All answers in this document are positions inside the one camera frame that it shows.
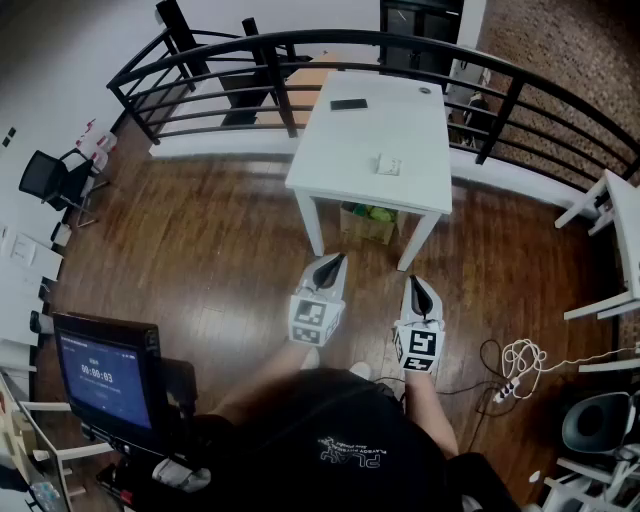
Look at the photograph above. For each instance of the white rectangular table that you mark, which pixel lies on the white rectangular table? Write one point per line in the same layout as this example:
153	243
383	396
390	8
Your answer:
375	135

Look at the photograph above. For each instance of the light wooden desk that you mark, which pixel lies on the light wooden desk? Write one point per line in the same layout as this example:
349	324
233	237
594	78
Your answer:
305	85

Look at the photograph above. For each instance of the dark double door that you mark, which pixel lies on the dark double door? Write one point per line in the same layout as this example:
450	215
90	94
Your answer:
420	30

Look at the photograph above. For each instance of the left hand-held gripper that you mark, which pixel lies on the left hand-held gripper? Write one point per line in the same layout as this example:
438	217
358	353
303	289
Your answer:
310	315

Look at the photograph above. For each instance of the white metal rack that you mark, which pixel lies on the white metal rack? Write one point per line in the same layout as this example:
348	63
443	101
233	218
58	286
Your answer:
590	485

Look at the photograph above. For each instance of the person's white shoe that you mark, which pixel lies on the person's white shoe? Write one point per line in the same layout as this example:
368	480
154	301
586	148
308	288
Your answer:
311	357
361	370

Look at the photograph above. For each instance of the black timer display screen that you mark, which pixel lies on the black timer display screen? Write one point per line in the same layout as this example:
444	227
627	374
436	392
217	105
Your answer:
107	380

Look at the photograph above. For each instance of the white paper cup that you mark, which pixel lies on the white paper cup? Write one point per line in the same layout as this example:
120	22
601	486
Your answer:
389	164

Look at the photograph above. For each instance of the black metal railing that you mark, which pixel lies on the black metal railing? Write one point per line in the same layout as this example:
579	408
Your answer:
274	65

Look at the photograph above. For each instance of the white power strip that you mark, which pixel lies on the white power strip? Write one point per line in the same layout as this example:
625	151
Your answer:
507	390

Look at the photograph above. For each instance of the person's left white shoe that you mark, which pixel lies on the person's left white shoe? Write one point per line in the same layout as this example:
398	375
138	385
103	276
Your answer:
311	357

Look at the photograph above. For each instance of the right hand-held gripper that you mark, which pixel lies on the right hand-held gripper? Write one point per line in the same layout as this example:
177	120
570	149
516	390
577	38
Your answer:
422	345

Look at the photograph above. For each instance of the person's left forearm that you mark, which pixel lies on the person's left forearm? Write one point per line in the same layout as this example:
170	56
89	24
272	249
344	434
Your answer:
270	370

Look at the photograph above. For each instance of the cardboard box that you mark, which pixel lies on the cardboard box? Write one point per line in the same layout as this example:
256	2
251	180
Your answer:
367	227

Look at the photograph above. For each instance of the grey cloth bundle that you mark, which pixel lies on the grey cloth bundle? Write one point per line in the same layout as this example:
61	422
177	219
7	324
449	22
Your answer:
180	475

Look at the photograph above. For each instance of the black round-back chair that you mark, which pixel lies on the black round-back chair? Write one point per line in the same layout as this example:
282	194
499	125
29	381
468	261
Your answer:
595	420

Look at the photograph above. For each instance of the person's right forearm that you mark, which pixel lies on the person's right forearm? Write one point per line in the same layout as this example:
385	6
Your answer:
427	405

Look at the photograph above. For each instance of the person's right white shoe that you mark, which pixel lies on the person's right white shoe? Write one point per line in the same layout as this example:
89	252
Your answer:
361	370

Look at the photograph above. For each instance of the black office chair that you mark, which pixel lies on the black office chair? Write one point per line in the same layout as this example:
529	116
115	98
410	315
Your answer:
50	180

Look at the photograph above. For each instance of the person's black clothes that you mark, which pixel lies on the person's black clothes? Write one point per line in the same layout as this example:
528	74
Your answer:
325	440

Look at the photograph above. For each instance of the white side table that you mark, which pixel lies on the white side table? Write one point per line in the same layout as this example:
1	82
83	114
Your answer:
627	215

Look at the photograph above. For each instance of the tall black column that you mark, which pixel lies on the tall black column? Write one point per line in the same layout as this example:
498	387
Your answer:
172	35

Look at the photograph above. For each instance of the group of clear water bottles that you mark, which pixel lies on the group of clear water bottles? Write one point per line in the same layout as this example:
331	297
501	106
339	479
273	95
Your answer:
97	145

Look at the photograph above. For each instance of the black smartphone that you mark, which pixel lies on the black smartphone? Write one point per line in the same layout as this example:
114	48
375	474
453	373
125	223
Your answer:
348	104

